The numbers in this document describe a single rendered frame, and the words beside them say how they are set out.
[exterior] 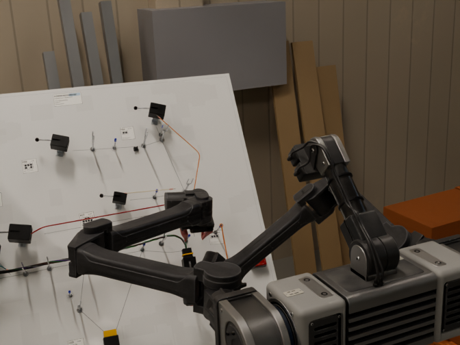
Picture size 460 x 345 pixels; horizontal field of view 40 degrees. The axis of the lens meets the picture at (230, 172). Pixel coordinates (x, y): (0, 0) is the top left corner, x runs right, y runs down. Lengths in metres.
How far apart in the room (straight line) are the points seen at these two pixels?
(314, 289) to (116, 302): 1.12
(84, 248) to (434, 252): 0.75
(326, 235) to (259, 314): 3.21
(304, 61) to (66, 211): 2.43
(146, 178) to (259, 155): 2.26
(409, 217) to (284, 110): 1.11
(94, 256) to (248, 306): 0.43
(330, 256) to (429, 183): 1.40
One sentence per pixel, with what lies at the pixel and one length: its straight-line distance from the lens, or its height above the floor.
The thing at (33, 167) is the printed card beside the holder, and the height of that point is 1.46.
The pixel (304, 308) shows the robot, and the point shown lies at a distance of 1.11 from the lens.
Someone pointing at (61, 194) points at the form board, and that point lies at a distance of 2.26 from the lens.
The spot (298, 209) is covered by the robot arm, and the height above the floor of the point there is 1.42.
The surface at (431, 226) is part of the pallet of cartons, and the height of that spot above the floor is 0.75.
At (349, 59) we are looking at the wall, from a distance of 4.71.
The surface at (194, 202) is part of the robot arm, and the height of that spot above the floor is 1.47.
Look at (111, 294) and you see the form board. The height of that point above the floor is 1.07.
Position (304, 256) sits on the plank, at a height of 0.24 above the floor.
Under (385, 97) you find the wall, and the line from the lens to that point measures 4.95.
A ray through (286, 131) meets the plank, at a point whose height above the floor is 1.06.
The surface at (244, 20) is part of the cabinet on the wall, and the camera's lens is 3.94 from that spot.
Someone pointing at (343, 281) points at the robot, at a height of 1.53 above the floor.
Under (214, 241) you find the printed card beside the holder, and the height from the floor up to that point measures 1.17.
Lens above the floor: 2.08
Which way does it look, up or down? 18 degrees down
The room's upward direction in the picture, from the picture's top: 3 degrees counter-clockwise
